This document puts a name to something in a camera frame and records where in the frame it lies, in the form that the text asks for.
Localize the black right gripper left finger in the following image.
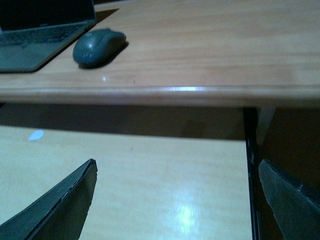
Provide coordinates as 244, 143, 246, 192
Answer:
0, 159, 98, 240

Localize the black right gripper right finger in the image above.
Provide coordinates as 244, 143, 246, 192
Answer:
258, 159, 320, 240

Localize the dark grey computer mouse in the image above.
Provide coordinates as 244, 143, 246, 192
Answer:
72, 28, 127, 68

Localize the white oval sticker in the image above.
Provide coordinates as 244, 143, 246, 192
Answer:
28, 129, 44, 142

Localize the wooden sliding keyboard tray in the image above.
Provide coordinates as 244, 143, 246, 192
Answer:
0, 104, 253, 240

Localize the grey open laptop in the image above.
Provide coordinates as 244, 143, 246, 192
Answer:
0, 0, 97, 73

